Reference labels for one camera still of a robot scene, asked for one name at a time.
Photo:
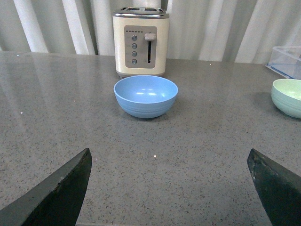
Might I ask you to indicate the camera left gripper black right finger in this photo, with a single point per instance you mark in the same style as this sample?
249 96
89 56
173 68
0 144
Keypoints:
278 188

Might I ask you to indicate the cream toaster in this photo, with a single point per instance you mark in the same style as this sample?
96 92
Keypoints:
141 40

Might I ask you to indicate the camera left gripper black left finger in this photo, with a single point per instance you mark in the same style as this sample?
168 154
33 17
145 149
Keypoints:
56 201

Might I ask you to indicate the clear plastic container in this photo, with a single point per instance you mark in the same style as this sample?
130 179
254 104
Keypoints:
286 60

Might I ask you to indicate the blue bowl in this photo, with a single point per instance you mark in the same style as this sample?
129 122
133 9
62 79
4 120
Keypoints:
145 96

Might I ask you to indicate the green bowl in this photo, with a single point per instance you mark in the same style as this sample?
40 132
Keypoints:
286 96

